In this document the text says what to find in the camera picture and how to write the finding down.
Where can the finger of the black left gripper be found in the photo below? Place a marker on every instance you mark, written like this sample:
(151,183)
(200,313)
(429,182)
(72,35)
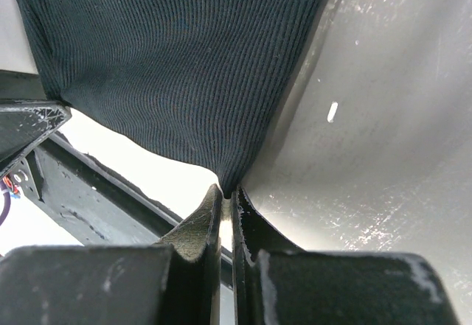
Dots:
(26,123)

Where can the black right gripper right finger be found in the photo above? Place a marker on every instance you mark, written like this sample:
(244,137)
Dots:
(277,282)

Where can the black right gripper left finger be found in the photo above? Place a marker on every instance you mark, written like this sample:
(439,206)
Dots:
(84,285)

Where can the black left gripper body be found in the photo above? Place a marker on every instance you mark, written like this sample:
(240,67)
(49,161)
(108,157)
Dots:
(24,172)

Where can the black ribbed underwear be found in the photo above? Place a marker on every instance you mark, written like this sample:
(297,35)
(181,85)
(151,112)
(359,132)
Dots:
(196,81)

